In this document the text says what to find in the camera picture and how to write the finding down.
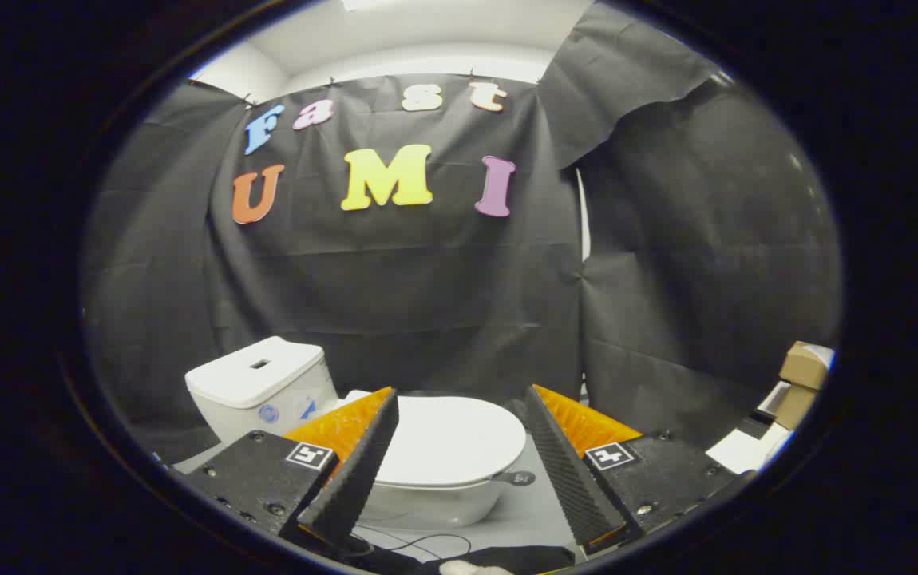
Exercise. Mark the white toilet lid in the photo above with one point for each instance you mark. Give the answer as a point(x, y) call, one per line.
point(451, 439)

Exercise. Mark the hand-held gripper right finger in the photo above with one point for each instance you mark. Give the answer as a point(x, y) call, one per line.
point(567, 471)

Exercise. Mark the brown cardboard box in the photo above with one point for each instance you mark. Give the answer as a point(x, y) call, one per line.
point(794, 406)
point(804, 366)

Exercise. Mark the white paper sheet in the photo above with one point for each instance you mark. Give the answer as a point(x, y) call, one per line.
point(738, 451)

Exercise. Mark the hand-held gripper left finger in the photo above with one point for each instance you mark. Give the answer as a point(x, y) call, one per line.
point(363, 471)

